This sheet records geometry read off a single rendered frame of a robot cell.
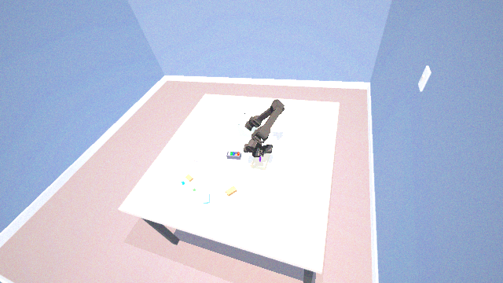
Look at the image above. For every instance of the orange rectangular block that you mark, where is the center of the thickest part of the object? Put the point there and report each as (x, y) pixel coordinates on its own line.
(231, 191)

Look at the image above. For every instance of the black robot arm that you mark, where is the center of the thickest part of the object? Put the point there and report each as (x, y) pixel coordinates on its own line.
(262, 132)

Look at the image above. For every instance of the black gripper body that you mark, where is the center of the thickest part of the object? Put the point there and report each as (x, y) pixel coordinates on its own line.
(265, 148)

